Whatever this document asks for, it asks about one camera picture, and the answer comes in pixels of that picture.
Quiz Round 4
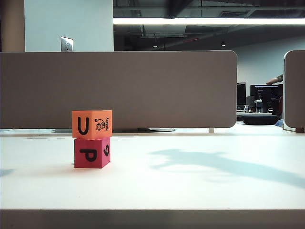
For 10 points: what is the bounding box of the orange foam letter block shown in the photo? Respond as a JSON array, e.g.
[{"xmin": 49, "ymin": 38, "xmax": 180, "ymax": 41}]
[{"xmin": 71, "ymin": 110, "xmax": 113, "ymax": 140}]

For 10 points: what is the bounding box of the person's forearm in background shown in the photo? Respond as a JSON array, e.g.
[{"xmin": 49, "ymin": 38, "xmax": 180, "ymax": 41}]
[{"xmin": 265, "ymin": 73, "xmax": 284, "ymax": 86}]

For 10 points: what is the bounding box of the pink foam letter block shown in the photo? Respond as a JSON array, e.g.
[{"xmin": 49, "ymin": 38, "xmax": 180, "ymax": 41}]
[{"xmin": 74, "ymin": 137, "xmax": 112, "ymax": 169}]

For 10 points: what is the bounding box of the wide grey desk divider panel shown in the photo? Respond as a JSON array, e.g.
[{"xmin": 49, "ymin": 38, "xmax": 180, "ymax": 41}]
[{"xmin": 0, "ymin": 50, "xmax": 238, "ymax": 131}]

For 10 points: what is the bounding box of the small black computer monitor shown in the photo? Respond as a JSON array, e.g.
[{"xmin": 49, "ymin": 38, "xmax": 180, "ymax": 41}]
[{"xmin": 236, "ymin": 82, "xmax": 247, "ymax": 106}]

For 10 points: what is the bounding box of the long ceiling light strip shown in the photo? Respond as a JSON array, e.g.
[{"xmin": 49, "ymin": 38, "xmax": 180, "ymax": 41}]
[{"xmin": 113, "ymin": 17, "xmax": 305, "ymax": 25}]

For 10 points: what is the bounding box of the clear water bottle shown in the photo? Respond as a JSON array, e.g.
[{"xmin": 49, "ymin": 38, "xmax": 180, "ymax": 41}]
[{"xmin": 254, "ymin": 99, "xmax": 264, "ymax": 114}]

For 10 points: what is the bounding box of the black round cushion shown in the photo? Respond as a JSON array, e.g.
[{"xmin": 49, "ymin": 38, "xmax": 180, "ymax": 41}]
[{"xmin": 241, "ymin": 114, "xmax": 280, "ymax": 125}]

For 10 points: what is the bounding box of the large black computer monitor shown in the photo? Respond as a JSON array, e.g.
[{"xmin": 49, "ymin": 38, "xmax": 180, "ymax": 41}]
[{"xmin": 250, "ymin": 83, "xmax": 284, "ymax": 113}]

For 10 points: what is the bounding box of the narrow grey desk divider panel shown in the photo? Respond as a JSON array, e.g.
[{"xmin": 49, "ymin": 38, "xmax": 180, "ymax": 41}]
[{"xmin": 283, "ymin": 49, "xmax": 305, "ymax": 133}]

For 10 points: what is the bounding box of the metal wall outlet plate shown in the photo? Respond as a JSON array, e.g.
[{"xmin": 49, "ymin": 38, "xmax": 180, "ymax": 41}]
[{"xmin": 60, "ymin": 36, "xmax": 74, "ymax": 52}]

